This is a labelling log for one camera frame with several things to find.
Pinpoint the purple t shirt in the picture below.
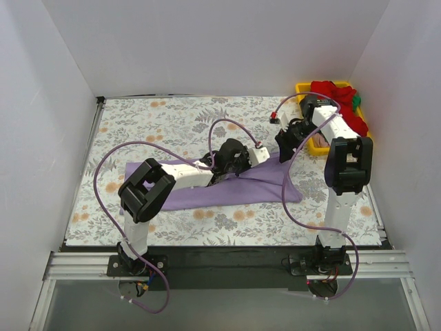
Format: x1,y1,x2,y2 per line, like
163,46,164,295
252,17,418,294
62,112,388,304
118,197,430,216
119,153,304,217

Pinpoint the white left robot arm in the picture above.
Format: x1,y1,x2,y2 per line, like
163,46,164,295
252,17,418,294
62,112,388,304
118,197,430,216
118,139,269,276

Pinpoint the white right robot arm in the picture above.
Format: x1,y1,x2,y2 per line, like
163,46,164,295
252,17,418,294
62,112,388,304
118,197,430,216
269,92,373,274

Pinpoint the pink t shirt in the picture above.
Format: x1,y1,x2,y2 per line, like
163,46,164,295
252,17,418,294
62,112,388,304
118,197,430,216
312,133,329,148

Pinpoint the yellow plastic bin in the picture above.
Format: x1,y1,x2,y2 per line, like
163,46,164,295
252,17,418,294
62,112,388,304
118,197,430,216
295,81,370,156

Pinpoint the red t shirt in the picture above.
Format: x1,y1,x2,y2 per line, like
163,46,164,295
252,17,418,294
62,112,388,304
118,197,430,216
310,81,369,137

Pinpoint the green t shirt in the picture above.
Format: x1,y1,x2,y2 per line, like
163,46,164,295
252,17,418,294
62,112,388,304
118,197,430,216
352,94,362,109

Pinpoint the floral patterned table mat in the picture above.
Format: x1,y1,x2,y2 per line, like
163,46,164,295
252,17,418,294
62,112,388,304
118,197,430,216
63,95,389,247

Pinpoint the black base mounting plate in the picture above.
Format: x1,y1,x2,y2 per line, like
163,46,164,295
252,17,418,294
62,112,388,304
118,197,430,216
107,246,356,291

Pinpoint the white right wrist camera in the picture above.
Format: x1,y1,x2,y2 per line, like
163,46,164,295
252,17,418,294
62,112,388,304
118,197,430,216
269,110,294,130

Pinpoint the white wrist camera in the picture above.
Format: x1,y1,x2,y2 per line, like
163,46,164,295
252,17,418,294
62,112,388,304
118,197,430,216
269,110,294,130
248,142,270,168

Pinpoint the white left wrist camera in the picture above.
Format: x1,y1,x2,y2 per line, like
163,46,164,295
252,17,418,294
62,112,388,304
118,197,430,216
248,142,270,168

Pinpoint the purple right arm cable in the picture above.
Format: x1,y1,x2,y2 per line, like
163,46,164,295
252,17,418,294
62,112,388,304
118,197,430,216
268,92,361,301

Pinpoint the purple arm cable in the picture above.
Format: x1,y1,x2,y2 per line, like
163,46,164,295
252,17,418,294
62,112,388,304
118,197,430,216
93,119,265,314
268,92,361,301

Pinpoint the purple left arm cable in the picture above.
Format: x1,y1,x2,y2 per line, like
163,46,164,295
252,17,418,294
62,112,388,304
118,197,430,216
93,119,265,314

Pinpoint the aluminium frame rail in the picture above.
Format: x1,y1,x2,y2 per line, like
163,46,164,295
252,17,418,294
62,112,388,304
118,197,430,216
31,250,430,330

